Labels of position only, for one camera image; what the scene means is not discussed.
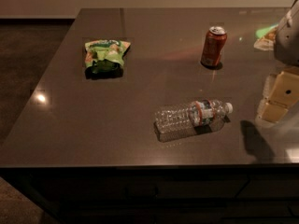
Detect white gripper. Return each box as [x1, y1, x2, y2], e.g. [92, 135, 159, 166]
[255, 0, 299, 124]

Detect red coke can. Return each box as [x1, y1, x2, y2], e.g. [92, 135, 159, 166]
[201, 26, 227, 67]

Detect green rice chip bag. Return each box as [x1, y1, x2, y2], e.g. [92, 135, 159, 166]
[85, 39, 131, 74]

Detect dark cabinet drawers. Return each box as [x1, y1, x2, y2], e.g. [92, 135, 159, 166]
[1, 168, 299, 224]

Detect clear plastic water bottle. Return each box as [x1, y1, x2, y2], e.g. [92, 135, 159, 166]
[154, 100, 234, 142]

